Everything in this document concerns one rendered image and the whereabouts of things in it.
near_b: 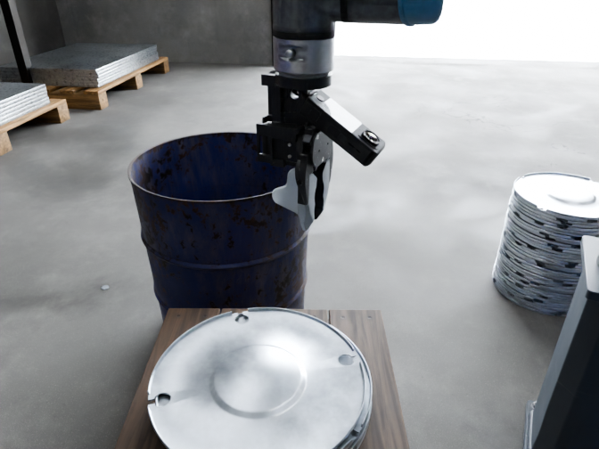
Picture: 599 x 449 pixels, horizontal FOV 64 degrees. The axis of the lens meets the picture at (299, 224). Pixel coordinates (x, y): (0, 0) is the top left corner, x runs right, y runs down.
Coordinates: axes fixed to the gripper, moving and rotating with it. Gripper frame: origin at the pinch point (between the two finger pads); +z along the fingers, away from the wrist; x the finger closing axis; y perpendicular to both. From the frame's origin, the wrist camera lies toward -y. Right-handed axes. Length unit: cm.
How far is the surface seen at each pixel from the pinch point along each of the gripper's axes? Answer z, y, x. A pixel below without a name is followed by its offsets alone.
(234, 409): 17.0, 1.2, 21.9
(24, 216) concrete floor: 58, 143, -49
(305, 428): 17.4, -7.9, 20.4
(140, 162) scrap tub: 11, 56, -26
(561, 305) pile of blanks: 52, -45, -71
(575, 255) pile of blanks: 36, -45, -71
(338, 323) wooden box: 21.9, -3.1, -4.0
